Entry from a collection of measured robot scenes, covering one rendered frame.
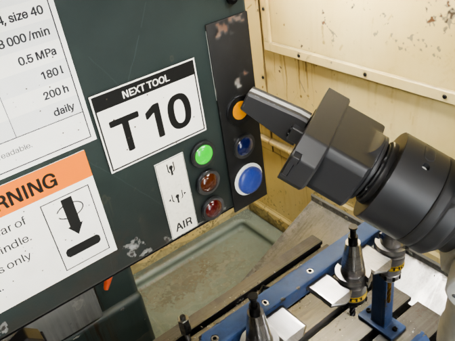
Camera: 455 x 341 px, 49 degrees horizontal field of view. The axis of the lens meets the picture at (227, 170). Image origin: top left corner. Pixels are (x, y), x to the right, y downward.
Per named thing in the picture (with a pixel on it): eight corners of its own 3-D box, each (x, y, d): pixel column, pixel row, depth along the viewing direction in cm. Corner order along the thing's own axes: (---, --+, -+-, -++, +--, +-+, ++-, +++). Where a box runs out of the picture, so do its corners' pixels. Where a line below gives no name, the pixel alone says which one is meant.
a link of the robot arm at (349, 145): (342, 63, 47) (454, 126, 47) (298, 136, 54) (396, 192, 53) (308, 127, 38) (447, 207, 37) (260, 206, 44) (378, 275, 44)
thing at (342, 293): (357, 296, 86) (357, 293, 86) (336, 312, 84) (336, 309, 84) (327, 275, 91) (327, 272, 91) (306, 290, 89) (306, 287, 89)
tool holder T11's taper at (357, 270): (353, 258, 92) (353, 230, 88) (370, 271, 88) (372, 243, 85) (334, 268, 90) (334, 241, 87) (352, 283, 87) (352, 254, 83)
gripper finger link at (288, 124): (252, 84, 45) (312, 118, 45) (240, 110, 47) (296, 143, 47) (246, 91, 44) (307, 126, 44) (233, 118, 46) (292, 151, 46)
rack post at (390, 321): (406, 329, 116) (415, 231, 100) (391, 342, 113) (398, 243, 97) (372, 305, 123) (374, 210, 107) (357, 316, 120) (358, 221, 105)
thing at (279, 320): (312, 331, 81) (311, 328, 81) (288, 350, 79) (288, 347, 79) (283, 307, 86) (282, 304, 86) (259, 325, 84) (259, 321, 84)
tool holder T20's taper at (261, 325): (264, 325, 82) (260, 296, 78) (278, 344, 78) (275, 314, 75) (240, 336, 80) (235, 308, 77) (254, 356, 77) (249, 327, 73)
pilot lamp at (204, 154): (216, 160, 48) (212, 141, 46) (197, 170, 47) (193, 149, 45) (212, 158, 48) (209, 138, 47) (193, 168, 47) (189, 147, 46)
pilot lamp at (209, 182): (221, 187, 49) (217, 169, 48) (202, 197, 48) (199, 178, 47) (217, 185, 50) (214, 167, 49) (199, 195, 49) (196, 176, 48)
